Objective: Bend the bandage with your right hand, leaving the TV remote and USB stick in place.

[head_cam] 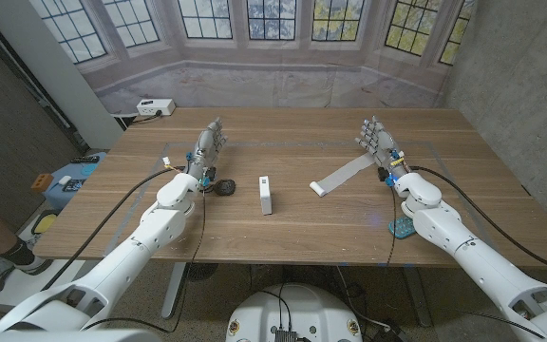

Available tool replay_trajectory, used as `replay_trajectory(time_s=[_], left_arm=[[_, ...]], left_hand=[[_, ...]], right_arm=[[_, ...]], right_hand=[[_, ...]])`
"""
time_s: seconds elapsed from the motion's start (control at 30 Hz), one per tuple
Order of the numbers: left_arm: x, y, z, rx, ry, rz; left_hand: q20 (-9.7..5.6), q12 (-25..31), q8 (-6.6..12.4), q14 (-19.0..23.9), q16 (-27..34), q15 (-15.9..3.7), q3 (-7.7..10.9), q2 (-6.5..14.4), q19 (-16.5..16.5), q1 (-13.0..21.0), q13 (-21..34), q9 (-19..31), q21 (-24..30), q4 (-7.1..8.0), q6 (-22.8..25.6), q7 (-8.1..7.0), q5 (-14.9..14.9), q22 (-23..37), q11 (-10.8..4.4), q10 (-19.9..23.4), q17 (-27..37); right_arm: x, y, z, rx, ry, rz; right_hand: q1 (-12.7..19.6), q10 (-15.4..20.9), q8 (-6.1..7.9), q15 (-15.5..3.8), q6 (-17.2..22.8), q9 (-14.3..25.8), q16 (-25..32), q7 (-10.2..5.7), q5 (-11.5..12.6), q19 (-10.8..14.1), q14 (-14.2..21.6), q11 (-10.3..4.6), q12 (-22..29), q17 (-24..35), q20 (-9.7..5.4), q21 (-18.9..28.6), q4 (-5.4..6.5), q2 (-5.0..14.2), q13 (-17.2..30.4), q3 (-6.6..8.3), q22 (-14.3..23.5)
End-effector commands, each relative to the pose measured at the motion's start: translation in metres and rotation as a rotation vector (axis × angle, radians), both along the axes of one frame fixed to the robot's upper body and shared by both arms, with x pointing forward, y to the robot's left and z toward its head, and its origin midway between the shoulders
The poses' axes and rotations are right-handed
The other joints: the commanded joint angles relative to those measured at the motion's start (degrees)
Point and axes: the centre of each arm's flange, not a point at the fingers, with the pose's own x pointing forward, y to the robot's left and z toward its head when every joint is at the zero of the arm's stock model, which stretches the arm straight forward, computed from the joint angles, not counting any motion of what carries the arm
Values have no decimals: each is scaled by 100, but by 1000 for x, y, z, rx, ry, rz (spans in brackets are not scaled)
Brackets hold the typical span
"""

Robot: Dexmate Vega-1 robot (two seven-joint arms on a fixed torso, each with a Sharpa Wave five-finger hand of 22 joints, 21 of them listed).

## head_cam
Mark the orange block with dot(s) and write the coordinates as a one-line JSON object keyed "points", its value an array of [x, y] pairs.
{"points": [[42, 183]]}

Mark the white USB stick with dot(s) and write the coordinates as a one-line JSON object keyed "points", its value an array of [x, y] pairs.
{"points": [[265, 197]]}

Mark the printed window backdrop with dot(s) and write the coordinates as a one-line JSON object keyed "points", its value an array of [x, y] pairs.
{"points": [[273, 76]]}

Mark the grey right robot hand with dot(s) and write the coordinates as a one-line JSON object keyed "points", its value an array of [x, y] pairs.
{"points": [[380, 142]]}

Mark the yellow pad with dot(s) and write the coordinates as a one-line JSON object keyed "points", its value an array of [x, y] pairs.
{"points": [[44, 223]]}

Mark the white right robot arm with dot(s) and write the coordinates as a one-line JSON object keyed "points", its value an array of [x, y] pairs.
{"points": [[473, 256]]}

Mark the white gauze bandage strip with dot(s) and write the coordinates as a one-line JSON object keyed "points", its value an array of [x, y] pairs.
{"points": [[340, 176]]}

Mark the black remote control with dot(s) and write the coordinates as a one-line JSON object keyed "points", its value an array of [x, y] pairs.
{"points": [[85, 159]]}

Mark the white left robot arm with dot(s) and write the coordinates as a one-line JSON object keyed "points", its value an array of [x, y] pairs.
{"points": [[155, 230]]}

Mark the white power strip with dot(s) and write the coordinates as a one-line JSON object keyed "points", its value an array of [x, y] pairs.
{"points": [[155, 107]]}

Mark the black round object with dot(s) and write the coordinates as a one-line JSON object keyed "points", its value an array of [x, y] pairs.
{"points": [[225, 187]]}

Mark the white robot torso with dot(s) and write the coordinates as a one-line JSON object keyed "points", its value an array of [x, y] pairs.
{"points": [[297, 313]]}

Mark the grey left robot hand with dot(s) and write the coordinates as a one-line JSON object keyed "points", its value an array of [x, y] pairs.
{"points": [[204, 152]]}

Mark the white floor platform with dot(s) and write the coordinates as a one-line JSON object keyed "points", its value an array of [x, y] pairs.
{"points": [[31, 290]]}

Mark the grey metal table leg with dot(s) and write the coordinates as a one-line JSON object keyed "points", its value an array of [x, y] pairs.
{"points": [[418, 297], [174, 290]]}

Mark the grey perforated partition panel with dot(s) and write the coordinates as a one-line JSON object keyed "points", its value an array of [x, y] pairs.
{"points": [[7, 142]]}

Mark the blue stool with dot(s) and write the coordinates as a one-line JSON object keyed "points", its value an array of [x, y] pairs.
{"points": [[71, 190]]}

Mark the small white object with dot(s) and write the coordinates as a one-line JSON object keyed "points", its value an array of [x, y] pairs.
{"points": [[64, 180]]}

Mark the teal TV remote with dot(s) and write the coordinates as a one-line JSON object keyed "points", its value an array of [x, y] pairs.
{"points": [[401, 229]]}

